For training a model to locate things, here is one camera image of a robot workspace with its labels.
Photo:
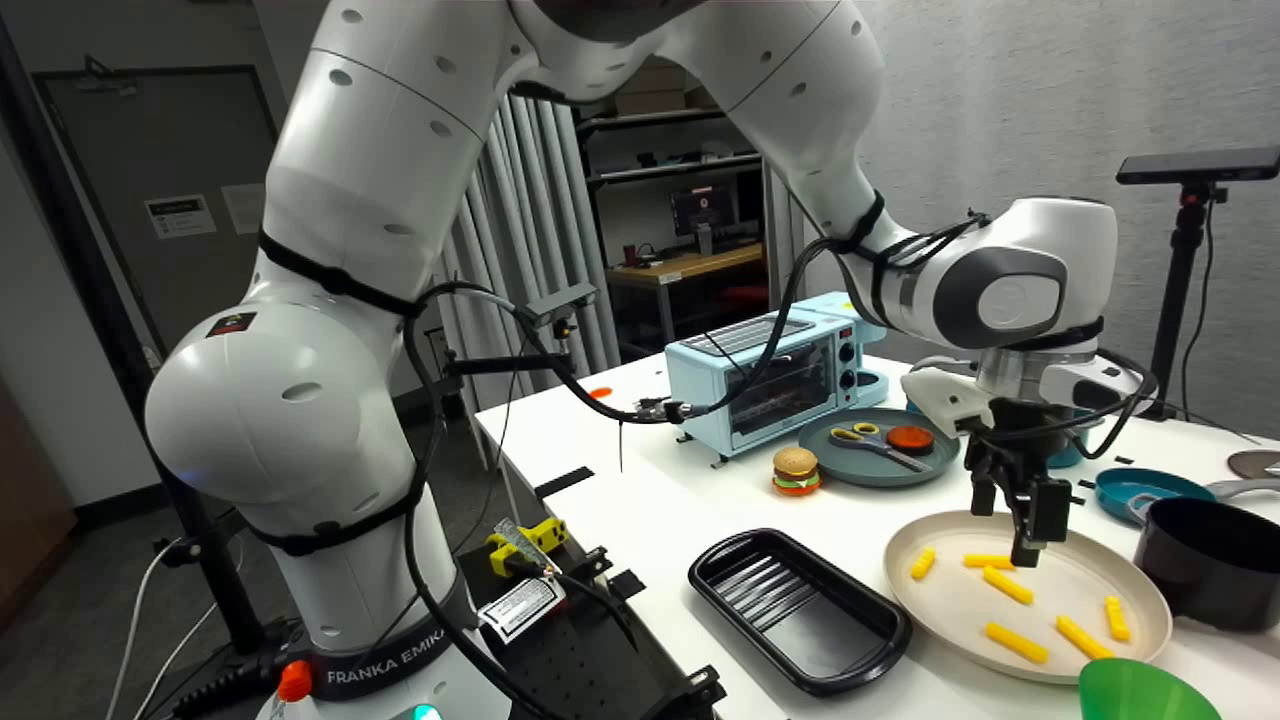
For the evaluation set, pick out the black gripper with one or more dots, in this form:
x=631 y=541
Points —
x=1026 y=447

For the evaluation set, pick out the yellow toy fry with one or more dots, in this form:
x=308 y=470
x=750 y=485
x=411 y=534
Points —
x=1119 y=616
x=920 y=561
x=1018 y=640
x=1010 y=584
x=1080 y=635
x=985 y=561

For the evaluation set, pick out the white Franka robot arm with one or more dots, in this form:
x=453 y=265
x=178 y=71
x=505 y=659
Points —
x=281 y=424

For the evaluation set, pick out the white round plate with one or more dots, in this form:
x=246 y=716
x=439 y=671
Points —
x=1065 y=584

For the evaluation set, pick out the dark grey plate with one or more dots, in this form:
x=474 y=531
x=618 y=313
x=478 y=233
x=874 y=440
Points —
x=832 y=465

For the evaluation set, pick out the silver metal plate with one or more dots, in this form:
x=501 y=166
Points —
x=520 y=608

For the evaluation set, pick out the teal toy cup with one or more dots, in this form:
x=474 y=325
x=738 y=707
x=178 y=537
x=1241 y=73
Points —
x=1065 y=454

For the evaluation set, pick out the red toy tomato slice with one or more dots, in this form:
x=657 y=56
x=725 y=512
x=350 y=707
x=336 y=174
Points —
x=911 y=437

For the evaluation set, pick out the teal toy saucer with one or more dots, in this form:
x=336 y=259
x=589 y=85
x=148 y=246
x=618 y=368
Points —
x=1146 y=490

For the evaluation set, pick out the grey toy spoon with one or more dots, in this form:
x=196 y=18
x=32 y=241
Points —
x=874 y=447

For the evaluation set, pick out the black toy pot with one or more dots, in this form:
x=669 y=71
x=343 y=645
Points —
x=1205 y=561

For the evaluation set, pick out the toy hamburger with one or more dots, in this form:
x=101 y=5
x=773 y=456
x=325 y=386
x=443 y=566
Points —
x=797 y=470

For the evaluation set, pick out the green plastic cup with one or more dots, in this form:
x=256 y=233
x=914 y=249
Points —
x=1141 y=693

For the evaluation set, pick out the black rectangular tray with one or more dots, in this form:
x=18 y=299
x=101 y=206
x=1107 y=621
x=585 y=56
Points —
x=801 y=613

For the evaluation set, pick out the black tripod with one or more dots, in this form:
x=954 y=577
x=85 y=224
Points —
x=1173 y=320

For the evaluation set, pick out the grey metal disc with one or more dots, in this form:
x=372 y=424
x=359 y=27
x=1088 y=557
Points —
x=1257 y=465

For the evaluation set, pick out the light blue toy oven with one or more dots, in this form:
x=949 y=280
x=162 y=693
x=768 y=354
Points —
x=746 y=392

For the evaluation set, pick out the black tape strip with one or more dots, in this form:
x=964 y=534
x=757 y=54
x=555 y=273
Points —
x=627 y=582
x=567 y=482

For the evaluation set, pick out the wooden desk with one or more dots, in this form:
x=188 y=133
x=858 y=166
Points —
x=695 y=260

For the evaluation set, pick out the small orange object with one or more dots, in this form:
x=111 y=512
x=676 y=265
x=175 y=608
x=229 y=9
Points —
x=602 y=392

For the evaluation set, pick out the dark metal shelf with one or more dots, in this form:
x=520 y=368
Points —
x=665 y=169

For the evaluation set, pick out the yellow clamp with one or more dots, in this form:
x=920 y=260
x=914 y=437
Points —
x=525 y=546

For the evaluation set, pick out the black horizontal bar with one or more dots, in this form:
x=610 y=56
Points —
x=501 y=361

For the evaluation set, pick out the white pleated curtain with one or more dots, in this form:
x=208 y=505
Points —
x=534 y=241

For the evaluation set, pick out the white bottle orange cap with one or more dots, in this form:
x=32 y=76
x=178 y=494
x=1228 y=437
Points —
x=295 y=686

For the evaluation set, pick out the white paper sign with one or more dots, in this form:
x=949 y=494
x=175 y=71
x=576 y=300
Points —
x=246 y=209
x=178 y=219

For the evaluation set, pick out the grey door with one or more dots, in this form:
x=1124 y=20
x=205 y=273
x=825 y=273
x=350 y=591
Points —
x=105 y=201

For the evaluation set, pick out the black camera on tripod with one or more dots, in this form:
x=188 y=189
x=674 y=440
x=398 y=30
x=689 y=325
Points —
x=1200 y=166

